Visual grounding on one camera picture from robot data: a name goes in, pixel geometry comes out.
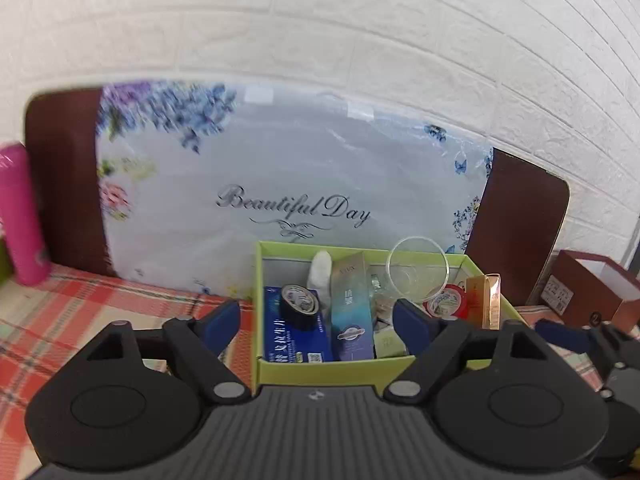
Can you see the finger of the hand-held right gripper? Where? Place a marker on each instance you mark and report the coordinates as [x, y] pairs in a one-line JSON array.
[[565, 335]]

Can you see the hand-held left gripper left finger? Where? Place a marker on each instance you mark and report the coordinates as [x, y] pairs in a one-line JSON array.
[[222, 322]]

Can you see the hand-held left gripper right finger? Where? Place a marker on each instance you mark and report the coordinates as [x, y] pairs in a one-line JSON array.
[[415, 322]]

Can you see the yellow green medicine box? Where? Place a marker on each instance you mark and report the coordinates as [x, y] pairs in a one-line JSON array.
[[387, 345]]

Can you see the red tape roll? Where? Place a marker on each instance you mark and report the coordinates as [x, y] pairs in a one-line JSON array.
[[450, 300]]

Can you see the wide clear plastic cup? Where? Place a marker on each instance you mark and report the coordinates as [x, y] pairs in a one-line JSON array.
[[417, 270]]

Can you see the purple blue box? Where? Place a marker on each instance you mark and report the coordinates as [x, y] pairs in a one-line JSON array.
[[350, 300]]

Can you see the blue medicine box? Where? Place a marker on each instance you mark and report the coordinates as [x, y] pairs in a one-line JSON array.
[[290, 340]]

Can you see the gold box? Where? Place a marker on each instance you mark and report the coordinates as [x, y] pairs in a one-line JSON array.
[[482, 300]]

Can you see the black tape roll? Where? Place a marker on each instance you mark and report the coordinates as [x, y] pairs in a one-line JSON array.
[[312, 303]]

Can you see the light green box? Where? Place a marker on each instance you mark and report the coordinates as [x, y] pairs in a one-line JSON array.
[[325, 372]]

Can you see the pink white glove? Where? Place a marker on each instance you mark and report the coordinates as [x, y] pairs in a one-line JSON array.
[[320, 272]]

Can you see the brown cardboard box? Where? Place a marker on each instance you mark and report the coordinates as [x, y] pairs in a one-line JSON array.
[[565, 280]]

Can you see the plaid bed sheet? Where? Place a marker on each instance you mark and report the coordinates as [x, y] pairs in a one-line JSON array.
[[75, 300]]

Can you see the floral plastic package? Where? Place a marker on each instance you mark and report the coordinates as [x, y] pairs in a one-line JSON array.
[[300, 160]]

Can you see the pink thermos bottle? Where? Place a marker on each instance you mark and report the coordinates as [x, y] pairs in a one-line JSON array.
[[20, 210]]

